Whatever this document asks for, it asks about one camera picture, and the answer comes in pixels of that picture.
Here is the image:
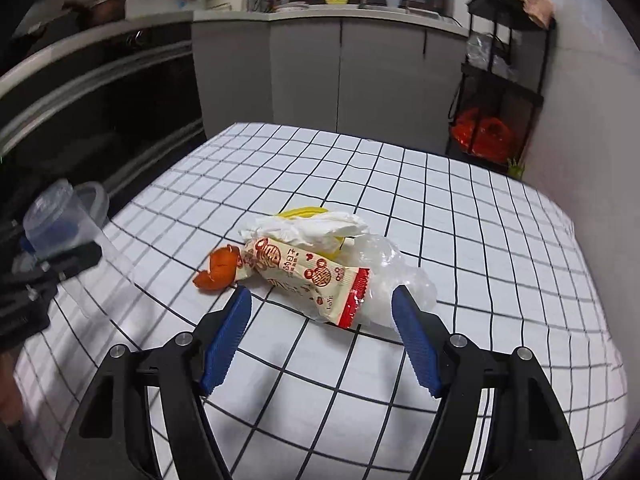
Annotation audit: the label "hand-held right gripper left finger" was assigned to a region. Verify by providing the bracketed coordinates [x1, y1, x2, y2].
[55, 287, 252, 480]

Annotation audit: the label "white red snack wrapper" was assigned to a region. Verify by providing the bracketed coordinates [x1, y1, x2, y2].
[235, 237, 372, 330]

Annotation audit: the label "white black checkered tablecloth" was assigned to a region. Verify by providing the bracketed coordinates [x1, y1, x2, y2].
[12, 121, 629, 480]

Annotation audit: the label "black metal shelf cart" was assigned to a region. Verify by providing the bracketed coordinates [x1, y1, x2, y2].
[445, 0, 557, 168]

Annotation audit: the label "checkered brown cloth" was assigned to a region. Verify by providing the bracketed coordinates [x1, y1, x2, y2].
[522, 0, 556, 29]

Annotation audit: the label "clear plastic bag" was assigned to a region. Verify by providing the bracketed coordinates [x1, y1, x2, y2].
[305, 233, 437, 329]

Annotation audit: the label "clear plastic cup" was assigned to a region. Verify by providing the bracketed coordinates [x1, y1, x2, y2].
[22, 179, 118, 266]

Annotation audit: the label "person's left forearm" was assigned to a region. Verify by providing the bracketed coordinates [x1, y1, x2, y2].
[0, 350, 25, 431]

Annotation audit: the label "orange peel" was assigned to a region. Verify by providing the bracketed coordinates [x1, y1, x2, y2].
[194, 244, 246, 292]

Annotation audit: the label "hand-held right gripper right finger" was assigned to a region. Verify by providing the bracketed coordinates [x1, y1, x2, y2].
[391, 285, 583, 480]

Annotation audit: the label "grey kitchen cabinets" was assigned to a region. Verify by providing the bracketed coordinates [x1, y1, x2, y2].
[192, 10, 473, 156]

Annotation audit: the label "transparent bag on cart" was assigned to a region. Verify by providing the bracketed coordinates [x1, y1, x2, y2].
[466, 32, 519, 81]

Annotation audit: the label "black glass built-in oven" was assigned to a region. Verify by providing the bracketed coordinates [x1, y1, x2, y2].
[0, 20, 206, 211]

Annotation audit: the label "copper brown pot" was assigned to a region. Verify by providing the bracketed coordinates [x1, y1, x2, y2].
[75, 0, 126, 26]

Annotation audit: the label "red plastic bag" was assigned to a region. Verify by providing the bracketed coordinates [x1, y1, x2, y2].
[450, 110, 516, 165]

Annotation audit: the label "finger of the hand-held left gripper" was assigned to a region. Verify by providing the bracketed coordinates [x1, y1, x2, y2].
[46, 242, 101, 284]

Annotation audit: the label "white tissue paper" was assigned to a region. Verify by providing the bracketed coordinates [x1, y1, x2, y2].
[237, 211, 370, 254]

